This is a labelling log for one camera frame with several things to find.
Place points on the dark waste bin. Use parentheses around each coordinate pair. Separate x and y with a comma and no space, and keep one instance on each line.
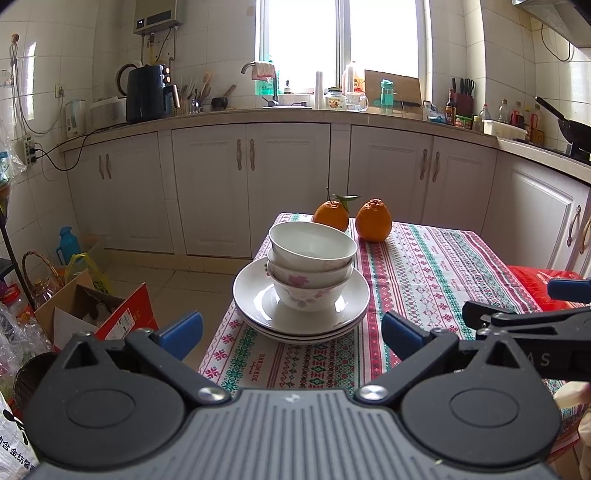
(34,383)

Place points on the blue thermos jug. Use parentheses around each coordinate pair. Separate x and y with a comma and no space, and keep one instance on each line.
(67,247)

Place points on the large clear oil bottle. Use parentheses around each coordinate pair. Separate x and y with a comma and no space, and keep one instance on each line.
(352,76)

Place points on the plain white bowl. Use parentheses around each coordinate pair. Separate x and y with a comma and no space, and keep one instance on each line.
(314,244)

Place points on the white electric kettle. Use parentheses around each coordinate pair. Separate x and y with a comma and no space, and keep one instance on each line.
(75,120)

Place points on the kitchen window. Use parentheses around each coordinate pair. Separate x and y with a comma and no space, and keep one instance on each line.
(300,41)

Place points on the white kitchen counter cabinets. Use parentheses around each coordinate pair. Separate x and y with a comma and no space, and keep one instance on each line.
(286,184)

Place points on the brown cutting board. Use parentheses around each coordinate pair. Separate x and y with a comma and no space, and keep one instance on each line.
(406,90)

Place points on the wall water heater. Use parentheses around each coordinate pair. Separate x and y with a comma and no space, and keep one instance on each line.
(157,16)

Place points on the white bowl with pink flowers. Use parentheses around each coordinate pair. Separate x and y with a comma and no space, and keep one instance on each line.
(323,277)
(304,297)

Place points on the dark sauce bottle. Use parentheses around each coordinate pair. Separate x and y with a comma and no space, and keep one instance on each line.
(450,110)

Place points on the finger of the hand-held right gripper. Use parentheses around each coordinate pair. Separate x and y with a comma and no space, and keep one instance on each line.
(570,290)
(480,314)

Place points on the glass mug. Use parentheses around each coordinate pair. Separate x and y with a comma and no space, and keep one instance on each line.
(355,102)

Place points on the black air fryer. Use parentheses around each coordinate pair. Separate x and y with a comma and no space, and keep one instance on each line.
(147,97)

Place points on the white printed sack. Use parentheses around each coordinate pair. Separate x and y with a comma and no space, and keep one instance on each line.
(14,443)

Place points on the black mortar with pestle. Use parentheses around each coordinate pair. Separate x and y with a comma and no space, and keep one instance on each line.
(221,102)

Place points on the knife block with knives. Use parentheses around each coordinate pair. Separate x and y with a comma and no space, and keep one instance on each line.
(464,104)

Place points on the patterned red green tablecloth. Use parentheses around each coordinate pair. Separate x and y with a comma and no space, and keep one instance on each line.
(415,277)

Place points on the range hood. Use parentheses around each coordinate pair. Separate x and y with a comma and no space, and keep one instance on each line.
(563,16)

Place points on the teal water bottle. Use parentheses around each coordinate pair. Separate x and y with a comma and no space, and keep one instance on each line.
(388,98)

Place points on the white countertop appliance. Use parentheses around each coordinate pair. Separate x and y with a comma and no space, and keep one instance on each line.
(108,113)

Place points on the orange with green leaf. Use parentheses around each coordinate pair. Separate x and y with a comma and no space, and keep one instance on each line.
(330,217)

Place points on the person's right hand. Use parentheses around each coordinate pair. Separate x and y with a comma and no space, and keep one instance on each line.
(572,397)

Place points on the flat red printed box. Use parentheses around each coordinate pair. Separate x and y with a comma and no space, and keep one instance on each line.
(531,286)

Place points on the wicker basket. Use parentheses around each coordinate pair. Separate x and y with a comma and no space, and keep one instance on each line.
(27,267)

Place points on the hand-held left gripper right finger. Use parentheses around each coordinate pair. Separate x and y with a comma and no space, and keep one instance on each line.
(399,334)

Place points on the black wok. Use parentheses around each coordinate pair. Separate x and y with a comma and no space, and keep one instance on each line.
(572,129)

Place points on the open red cardboard box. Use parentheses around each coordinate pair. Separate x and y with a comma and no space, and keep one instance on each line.
(124,314)

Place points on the pink cloth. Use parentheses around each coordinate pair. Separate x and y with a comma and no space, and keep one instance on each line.
(265,69)

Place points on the orange without leaf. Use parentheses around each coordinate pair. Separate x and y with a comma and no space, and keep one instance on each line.
(374,221)

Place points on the steel faucet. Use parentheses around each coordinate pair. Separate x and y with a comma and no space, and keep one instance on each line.
(247,65)

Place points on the white power strip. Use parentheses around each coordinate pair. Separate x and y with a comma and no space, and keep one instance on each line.
(30,150)

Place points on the white plate with fruit print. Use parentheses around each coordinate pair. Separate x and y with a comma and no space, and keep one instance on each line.
(302,338)
(302,343)
(249,286)

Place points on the green dish soap bottle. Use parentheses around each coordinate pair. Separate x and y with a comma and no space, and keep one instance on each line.
(265,87)

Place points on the white plastic tray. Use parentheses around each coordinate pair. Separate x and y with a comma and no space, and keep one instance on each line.
(503,129)

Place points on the yellow green shopping bag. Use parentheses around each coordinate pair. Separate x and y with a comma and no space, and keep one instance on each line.
(87,274)

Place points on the utensil holder with utensils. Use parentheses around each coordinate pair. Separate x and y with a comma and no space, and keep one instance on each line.
(191,104)

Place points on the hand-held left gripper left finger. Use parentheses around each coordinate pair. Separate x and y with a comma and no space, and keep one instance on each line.
(184,330)

